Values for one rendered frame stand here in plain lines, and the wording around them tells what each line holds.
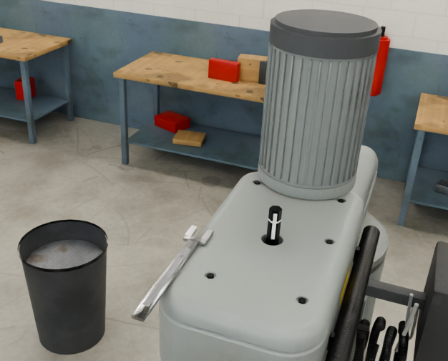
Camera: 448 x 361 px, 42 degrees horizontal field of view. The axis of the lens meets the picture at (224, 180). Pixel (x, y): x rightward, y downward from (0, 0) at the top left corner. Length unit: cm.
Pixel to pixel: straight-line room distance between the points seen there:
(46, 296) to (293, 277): 242
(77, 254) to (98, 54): 316
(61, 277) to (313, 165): 219
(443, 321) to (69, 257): 243
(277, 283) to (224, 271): 8
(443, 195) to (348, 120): 392
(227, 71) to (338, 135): 387
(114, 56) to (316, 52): 510
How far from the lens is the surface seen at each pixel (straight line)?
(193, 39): 559
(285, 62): 104
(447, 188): 494
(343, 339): 95
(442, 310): 127
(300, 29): 102
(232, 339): 85
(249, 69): 493
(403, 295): 136
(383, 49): 503
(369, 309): 164
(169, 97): 588
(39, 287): 321
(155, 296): 85
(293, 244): 99
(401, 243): 464
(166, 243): 431
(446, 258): 135
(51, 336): 343
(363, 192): 151
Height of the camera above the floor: 244
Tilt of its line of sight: 28 degrees down
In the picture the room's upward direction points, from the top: 3 degrees clockwise
